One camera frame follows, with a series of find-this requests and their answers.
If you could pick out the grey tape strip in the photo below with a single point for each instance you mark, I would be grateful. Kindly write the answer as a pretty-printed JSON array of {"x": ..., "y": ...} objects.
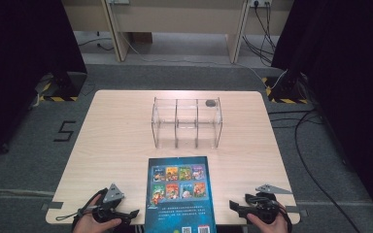
[
  {"x": 52, "y": 205},
  {"x": 299, "y": 211}
]

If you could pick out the clear acrylic divided rack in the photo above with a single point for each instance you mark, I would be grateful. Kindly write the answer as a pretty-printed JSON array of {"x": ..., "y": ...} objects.
[{"x": 187, "y": 123}]

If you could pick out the blue picture book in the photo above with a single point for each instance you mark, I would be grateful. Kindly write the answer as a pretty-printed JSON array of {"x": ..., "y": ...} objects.
[{"x": 179, "y": 194}]

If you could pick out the beige wooden desk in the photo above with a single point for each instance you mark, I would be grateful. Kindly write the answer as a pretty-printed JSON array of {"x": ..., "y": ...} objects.
[{"x": 178, "y": 16}]

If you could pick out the black yellow striped stand base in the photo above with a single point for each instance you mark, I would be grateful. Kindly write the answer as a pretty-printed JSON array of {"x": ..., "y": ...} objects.
[
  {"x": 56, "y": 93},
  {"x": 285, "y": 95}
]

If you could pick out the black curtain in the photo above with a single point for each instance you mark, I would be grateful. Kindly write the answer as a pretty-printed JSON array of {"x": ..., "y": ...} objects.
[
  {"x": 19, "y": 64},
  {"x": 346, "y": 81}
]

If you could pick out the person's left hand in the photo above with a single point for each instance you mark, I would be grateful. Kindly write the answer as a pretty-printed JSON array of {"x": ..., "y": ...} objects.
[{"x": 87, "y": 225}]

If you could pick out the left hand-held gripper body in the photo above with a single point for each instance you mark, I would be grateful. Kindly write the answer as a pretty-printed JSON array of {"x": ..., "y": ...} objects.
[{"x": 107, "y": 207}]

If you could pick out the white wall socket strip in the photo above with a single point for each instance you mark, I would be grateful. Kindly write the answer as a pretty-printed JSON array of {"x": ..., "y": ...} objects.
[{"x": 260, "y": 2}]

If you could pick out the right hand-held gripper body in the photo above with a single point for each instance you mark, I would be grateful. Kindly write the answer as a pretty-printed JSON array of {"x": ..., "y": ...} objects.
[{"x": 264, "y": 207}]

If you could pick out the person's right hand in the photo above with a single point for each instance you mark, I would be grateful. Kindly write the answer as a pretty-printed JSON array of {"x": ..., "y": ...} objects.
[{"x": 270, "y": 227}]

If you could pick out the dark round table grommet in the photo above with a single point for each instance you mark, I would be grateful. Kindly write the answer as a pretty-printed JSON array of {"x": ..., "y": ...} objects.
[{"x": 210, "y": 103}]

